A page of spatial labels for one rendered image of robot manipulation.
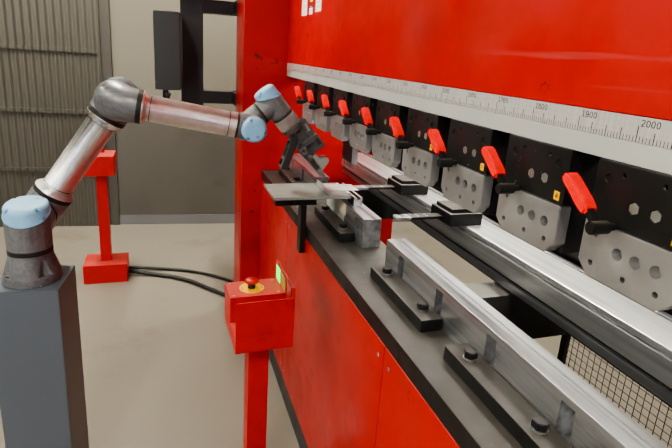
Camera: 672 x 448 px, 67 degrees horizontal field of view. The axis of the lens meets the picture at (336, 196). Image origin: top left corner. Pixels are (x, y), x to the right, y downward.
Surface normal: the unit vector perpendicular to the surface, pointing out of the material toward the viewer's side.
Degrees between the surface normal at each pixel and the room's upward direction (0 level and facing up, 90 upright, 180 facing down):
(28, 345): 90
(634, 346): 90
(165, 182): 90
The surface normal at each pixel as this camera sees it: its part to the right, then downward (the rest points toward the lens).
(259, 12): 0.31, 0.27
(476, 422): 0.07, -0.96
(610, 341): -0.95, 0.03
